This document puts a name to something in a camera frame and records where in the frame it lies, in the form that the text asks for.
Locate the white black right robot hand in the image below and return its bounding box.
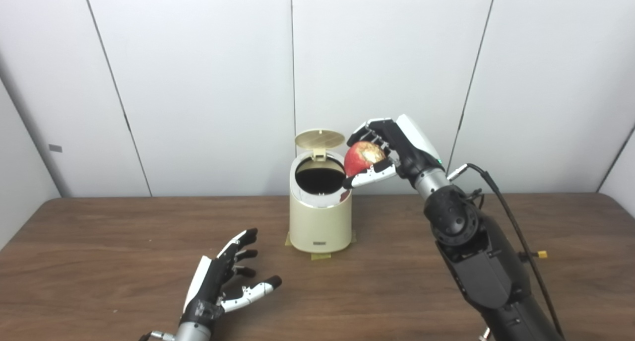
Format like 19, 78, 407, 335
342, 114, 444, 190

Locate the red apple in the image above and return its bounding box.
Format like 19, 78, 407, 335
344, 141, 386, 178

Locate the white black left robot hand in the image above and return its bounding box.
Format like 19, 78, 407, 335
180, 228, 283, 328

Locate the cream-colored round bin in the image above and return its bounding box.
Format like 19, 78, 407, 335
289, 150, 353, 254

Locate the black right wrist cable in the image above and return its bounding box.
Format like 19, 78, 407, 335
446, 163, 566, 339

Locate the cream round bin lid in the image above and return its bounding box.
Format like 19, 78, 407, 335
295, 129, 346, 162

